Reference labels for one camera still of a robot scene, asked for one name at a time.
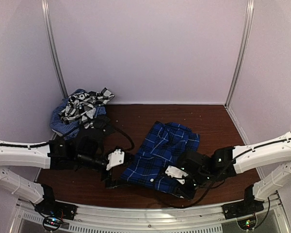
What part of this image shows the blue plaid long sleeve shirt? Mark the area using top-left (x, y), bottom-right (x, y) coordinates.
top-left (120, 121), bottom-right (200, 198)

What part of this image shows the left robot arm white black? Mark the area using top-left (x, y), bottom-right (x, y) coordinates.
top-left (0, 129), bottom-right (134, 216)

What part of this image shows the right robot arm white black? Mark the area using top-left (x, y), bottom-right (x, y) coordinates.
top-left (165, 130), bottom-right (291, 215)

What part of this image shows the black pinstripe shirt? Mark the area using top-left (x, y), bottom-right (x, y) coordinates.
top-left (92, 115), bottom-right (110, 129)

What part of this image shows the small blue check shirt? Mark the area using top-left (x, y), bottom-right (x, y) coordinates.
top-left (49, 88), bottom-right (107, 140)

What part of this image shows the black white patterned shirt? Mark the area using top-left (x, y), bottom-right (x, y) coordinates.
top-left (59, 88), bottom-right (115, 129)

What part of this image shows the right black cable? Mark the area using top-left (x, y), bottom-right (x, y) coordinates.
top-left (160, 157), bottom-right (238, 209)

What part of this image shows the black cable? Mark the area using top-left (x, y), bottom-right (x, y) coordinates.
top-left (160, 157), bottom-right (238, 209)
top-left (106, 123), bottom-right (136, 152)

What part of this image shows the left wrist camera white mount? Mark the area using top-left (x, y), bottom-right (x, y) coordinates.
top-left (106, 149), bottom-right (134, 171)

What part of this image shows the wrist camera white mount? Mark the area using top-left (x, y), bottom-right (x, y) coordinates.
top-left (165, 166), bottom-right (188, 184)
top-left (106, 149), bottom-right (134, 171)

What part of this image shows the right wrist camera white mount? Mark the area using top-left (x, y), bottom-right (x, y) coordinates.
top-left (165, 166), bottom-right (188, 184)

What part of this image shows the left black cable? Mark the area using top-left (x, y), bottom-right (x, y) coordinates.
top-left (106, 123), bottom-right (136, 152)

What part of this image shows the front aluminium rail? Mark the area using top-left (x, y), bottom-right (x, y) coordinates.
top-left (8, 193), bottom-right (291, 233)

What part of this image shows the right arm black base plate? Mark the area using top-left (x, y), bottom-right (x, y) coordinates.
top-left (222, 200), bottom-right (264, 219)

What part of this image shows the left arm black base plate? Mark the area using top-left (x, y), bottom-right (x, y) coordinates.
top-left (34, 200), bottom-right (77, 220)

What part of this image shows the right aluminium corner post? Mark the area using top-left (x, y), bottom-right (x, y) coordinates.
top-left (225, 0), bottom-right (255, 109)

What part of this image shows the aluminium corner post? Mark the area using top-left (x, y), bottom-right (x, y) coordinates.
top-left (41, 0), bottom-right (68, 98)
top-left (225, 0), bottom-right (255, 109)

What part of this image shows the left aluminium corner post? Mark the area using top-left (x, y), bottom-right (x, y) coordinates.
top-left (41, 0), bottom-right (68, 98)

